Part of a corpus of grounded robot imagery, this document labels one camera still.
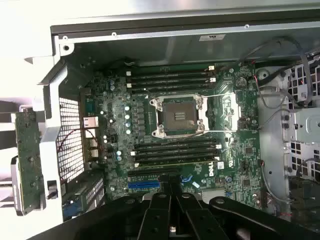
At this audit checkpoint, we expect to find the silver chipset heat sink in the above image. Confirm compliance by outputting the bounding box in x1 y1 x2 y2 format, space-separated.
201 189 228 204

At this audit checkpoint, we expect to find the black expansion slot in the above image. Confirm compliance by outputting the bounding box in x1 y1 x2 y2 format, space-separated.
127 169 184 176

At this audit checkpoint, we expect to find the green Dell motherboard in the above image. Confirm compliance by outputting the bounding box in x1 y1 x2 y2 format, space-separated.
79 62 266 208

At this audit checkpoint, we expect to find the black plastic shroud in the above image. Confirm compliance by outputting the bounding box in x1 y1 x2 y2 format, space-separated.
287 174 320 226

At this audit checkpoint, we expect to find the silver socket cover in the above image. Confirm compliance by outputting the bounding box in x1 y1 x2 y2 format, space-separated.
202 91 241 132

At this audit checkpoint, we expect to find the CPU socket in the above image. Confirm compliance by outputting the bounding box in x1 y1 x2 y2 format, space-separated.
149 93 208 139

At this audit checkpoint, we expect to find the silver disk bay cage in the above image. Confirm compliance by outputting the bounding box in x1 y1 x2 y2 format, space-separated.
281 53 320 176

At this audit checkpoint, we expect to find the coin cell battery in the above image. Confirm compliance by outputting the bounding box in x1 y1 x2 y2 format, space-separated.
235 75 249 89

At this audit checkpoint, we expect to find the open black PC case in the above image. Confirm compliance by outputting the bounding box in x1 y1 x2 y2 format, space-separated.
23 14 320 240

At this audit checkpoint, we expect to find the grey black internal cable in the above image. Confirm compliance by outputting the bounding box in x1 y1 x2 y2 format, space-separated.
256 36 315 109

